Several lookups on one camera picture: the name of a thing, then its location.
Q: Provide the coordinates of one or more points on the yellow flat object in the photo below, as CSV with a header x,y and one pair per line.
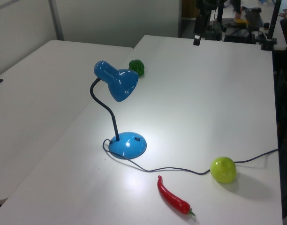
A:
x,y
241,21

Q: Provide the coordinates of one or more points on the grey metal partition post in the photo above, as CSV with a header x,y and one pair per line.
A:
x,y
56,18

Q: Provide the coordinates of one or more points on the green apple toy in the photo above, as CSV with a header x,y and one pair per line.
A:
x,y
223,170

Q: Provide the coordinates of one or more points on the black camera stand pole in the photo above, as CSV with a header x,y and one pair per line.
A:
x,y
272,23

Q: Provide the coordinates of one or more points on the red chili pepper toy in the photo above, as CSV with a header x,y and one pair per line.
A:
x,y
172,199

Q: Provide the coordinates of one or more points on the black equipment box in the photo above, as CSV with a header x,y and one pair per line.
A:
x,y
238,35

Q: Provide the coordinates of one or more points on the green bell pepper toy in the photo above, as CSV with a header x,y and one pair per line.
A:
x,y
137,66

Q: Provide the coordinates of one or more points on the black Panda gripper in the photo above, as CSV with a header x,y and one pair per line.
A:
x,y
198,24

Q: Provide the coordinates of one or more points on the blue desk lamp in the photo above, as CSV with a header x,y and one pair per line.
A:
x,y
121,84

